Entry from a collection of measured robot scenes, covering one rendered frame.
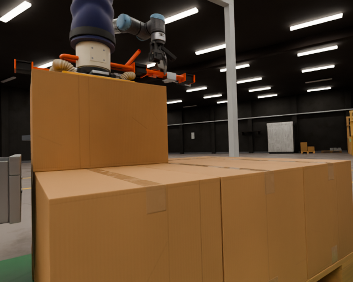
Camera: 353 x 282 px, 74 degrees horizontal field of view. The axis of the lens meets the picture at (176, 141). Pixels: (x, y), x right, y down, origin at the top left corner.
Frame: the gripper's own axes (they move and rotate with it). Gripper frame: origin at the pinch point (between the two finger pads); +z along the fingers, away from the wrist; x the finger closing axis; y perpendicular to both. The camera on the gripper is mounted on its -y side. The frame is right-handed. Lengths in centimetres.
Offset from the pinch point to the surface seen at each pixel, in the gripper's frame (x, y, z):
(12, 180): 36, 76, 54
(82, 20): 9, 49, -17
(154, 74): 3.6, 7.4, 1.3
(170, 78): 3.4, -3.6, 2.4
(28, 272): -19, 71, 107
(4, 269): -31, 82, 107
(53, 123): 21, 63, 34
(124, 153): 21, 33, 47
